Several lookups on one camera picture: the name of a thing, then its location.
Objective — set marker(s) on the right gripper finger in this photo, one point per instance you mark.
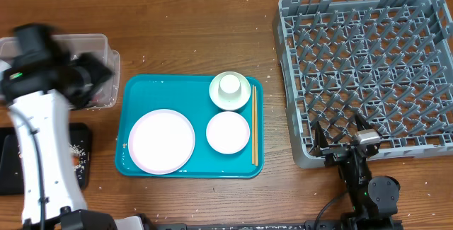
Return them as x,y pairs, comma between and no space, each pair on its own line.
361,123
320,144

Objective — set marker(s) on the teal plastic serving tray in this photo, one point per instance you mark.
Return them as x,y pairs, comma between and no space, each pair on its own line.
189,96

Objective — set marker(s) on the pale green bowl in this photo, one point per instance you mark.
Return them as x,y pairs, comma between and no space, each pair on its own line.
233,102

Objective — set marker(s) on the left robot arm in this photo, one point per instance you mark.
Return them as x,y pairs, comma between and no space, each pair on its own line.
41,87

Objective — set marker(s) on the orange carrot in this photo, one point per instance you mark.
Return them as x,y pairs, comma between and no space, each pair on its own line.
76,161

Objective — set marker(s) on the small white plate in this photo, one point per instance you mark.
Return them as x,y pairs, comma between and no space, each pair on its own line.
228,132

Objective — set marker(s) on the rice and nut leftovers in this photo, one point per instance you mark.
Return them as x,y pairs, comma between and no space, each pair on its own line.
82,170

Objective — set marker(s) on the large white plate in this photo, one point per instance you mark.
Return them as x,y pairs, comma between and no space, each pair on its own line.
161,141

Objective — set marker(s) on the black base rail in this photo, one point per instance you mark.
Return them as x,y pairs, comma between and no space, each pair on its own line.
240,226

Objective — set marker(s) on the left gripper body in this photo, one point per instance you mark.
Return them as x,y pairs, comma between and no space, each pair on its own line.
85,76

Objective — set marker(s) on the clear plastic waste bin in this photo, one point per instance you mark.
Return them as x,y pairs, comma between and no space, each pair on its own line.
77,44

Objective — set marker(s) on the black waste tray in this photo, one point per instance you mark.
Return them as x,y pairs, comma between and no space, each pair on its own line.
11,172

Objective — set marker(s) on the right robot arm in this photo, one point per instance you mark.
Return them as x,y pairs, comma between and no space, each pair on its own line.
374,199

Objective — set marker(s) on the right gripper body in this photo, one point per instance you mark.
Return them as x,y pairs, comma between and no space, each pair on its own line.
336,156

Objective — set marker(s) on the right wooden chopstick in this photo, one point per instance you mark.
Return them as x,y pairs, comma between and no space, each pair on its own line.
256,132

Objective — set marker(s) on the grey dishwasher rack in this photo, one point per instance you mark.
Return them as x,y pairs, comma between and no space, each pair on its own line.
388,60

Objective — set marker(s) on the white upside-down cup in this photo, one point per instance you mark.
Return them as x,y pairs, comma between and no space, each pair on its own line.
229,84

